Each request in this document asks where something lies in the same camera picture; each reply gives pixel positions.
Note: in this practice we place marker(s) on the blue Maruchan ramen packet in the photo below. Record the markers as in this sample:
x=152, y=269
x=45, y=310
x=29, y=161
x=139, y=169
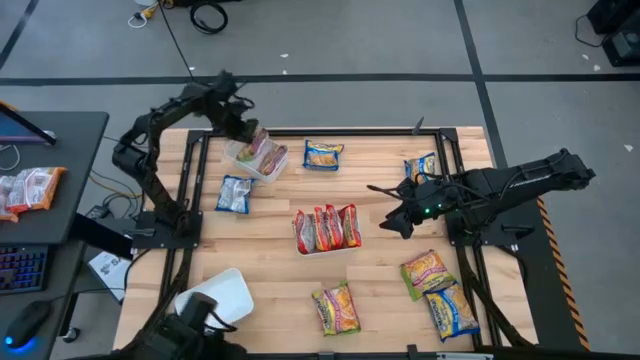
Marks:
x=420, y=165
x=322, y=157
x=452, y=312
x=234, y=195

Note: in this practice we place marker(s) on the green pink Maruchan ramen packet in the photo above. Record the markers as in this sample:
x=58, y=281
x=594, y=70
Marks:
x=427, y=275
x=337, y=307
x=257, y=142
x=275, y=160

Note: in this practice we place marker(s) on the black backlit keyboard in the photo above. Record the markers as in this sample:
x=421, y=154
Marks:
x=22, y=267

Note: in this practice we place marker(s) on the red Maruchan beef ramen packet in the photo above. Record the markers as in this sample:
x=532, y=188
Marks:
x=321, y=230
x=351, y=225
x=303, y=232
x=334, y=225

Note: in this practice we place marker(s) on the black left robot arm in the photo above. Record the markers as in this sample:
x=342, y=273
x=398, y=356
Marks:
x=165, y=107

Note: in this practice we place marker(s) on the black platform hazard stripe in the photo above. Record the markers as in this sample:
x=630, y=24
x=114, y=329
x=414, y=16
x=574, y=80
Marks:
x=550, y=300

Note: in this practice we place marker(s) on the black equipment case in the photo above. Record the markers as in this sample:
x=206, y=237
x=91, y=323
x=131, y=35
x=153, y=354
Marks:
x=622, y=45

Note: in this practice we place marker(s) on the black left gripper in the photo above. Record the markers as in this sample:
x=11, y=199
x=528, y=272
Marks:
x=227, y=110

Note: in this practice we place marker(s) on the black power adapter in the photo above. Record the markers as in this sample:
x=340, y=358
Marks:
x=97, y=212

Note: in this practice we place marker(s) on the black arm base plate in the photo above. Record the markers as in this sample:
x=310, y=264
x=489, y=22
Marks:
x=505, y=235
x=150, y=240

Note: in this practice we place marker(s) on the black caster wheel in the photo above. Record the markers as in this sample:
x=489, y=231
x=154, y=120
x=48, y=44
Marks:
x=71, y=335

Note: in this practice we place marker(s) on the white yellow power plug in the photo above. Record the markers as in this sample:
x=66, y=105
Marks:
x=141, y=15

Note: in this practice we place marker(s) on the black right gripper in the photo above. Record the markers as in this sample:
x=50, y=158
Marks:
x=425, y=202

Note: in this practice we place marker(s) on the black desk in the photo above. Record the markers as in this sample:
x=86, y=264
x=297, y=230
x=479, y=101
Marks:
x=50, y=325
x=75, y=200

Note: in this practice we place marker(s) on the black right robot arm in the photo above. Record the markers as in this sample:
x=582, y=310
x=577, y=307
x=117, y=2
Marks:
x=525, y=180

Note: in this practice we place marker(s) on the white printed paper sheet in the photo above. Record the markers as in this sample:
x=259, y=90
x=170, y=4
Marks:
x=107, y=270

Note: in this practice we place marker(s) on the open laptop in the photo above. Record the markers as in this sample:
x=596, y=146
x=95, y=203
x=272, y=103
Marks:
x=20, y=131

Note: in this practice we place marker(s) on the white plastic bin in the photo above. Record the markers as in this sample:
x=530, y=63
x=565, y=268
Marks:
x=225, y=295
x=232, y=150
x=327, y=251

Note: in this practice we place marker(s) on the black table frame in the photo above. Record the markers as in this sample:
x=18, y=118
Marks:
x=350, y=132

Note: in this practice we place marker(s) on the black computer mouse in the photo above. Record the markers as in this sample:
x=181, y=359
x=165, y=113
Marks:
x=27, y=322

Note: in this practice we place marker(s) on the orange ramen packet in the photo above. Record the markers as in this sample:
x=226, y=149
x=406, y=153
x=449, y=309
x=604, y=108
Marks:
x=40, y=187
x=6, y=200

